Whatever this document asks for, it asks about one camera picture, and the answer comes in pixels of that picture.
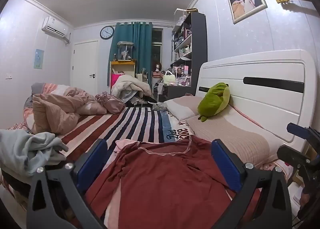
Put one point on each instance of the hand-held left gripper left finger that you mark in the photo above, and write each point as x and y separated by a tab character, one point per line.
91	164

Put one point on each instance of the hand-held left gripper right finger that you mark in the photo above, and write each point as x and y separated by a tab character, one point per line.
226	165

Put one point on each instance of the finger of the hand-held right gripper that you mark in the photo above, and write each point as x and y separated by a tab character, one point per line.
290	155
297	131

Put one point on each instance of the red knit top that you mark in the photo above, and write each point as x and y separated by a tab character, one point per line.
162	181

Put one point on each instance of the beige pillow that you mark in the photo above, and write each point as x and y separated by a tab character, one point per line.
232	136
181	106

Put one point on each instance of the striped bed sheet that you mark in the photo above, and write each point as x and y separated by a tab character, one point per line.
140	124

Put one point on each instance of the pink satin cloth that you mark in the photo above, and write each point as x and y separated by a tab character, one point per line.
111	102

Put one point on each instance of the green plush toy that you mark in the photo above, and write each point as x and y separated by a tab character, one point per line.
215	101

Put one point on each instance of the grey cloth pile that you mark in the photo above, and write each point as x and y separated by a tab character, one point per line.
27	149

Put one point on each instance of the pink duvet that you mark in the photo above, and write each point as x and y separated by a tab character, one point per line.
55	109

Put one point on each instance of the white bed headboard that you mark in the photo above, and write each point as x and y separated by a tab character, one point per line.
265	69

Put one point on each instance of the pile of white bedding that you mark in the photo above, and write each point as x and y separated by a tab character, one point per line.
130	85

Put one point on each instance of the bright pink box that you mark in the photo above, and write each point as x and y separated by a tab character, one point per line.
115	79

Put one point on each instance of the dark desk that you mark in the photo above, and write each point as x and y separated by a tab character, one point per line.
177	91

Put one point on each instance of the white door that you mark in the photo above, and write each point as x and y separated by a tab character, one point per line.
83	64

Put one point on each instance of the pale yellow handbag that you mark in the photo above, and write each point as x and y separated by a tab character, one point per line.
169	78

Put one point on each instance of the yellow shelf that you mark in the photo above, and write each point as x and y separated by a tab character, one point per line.
122	63

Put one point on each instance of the wig head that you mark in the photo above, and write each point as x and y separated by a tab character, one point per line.
157	67

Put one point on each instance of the glass display case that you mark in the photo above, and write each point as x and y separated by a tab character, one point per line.
125	51

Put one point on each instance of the dark bookshelf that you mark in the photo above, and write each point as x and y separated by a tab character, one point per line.
198	41

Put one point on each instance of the teal curtain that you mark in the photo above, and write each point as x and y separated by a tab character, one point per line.
141	46

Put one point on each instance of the window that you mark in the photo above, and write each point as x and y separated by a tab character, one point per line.
157	44

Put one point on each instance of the white air conditioner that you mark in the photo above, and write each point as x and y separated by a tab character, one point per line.
55	27

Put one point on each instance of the blue wall poster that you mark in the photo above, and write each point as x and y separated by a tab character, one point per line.
39	59

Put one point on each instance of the wall light switch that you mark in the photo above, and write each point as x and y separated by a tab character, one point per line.
9	76

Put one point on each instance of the round wall clock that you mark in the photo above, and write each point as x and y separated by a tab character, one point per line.
107	32

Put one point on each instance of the framed wall picture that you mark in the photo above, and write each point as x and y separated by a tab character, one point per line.
246	2

